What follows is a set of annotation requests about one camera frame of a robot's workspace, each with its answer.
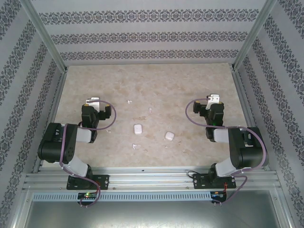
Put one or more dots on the white rounded rectangular charging case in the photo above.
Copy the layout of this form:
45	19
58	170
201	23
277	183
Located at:
137	129

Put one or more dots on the white oval clamshell charging case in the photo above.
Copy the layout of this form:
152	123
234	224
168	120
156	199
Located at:
169	136

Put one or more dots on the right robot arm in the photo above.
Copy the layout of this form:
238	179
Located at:
249	152

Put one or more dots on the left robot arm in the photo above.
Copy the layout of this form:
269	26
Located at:
54	145

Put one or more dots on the left circuit board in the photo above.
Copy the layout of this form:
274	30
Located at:
88	195

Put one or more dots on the circuit board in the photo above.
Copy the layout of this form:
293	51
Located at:
88	195
217	195

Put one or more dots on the right circuit board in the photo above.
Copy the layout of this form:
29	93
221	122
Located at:
217	195

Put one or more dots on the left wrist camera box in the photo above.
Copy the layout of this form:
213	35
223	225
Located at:
94	102

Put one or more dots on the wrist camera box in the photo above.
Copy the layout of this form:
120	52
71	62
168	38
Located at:
94	102
213	99

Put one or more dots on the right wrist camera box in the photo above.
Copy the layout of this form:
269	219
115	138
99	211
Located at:
213	99

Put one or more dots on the aluminium right side rail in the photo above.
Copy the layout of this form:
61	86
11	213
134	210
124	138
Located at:
243	95

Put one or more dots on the aluminium left side rail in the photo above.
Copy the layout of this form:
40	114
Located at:
57	95

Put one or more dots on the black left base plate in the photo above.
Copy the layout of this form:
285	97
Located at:
102	181

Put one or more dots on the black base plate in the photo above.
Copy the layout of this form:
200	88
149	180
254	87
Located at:
102	181
199	181

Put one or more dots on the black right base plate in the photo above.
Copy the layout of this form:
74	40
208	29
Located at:
199	181

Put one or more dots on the aluminium right frame post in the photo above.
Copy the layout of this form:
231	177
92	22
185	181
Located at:
253	35

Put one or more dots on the aluminium frame post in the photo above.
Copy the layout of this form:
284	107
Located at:
45	35
253	35

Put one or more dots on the aluminium mounting rail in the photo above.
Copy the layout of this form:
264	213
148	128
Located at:
152	178

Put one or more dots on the aluminium left frame post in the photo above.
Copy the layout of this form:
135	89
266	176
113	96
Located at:
45	35

